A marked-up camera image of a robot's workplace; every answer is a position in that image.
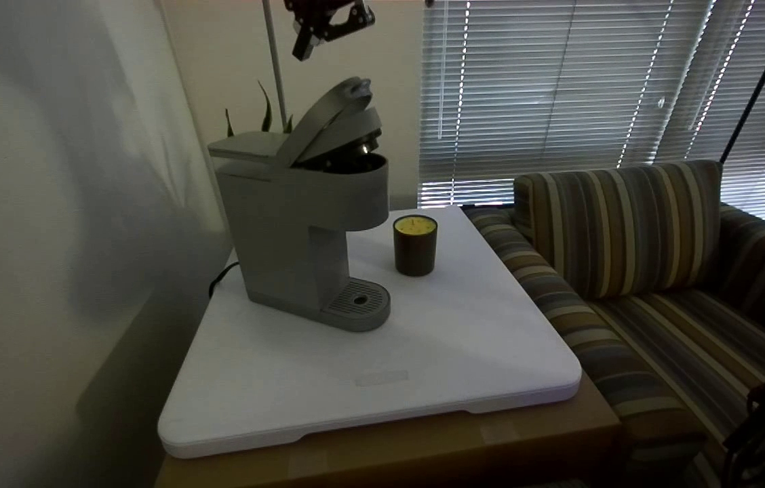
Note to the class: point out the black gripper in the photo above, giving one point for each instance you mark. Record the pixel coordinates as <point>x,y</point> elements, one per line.
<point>315,9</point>

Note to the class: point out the gray coffee machine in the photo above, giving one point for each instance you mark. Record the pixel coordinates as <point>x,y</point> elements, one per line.
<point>303,235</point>

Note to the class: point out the thin metal pole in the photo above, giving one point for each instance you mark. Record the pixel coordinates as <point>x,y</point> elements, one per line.
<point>275,63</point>

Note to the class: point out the white window blinds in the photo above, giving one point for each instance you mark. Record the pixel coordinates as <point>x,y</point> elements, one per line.
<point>537,92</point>

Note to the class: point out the dark candle jar yellow wax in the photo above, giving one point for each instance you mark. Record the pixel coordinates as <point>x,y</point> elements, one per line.
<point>416,248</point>

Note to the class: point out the white plastic board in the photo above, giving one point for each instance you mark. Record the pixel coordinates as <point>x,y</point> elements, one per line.
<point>419,361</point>

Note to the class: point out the striped sofa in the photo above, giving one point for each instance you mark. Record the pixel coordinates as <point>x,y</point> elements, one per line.
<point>644,272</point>

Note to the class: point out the black slanted stand pole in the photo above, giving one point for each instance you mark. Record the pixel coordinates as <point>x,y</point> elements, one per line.
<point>764,77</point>

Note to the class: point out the wooden table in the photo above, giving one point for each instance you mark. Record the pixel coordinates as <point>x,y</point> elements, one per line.
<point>455,451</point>

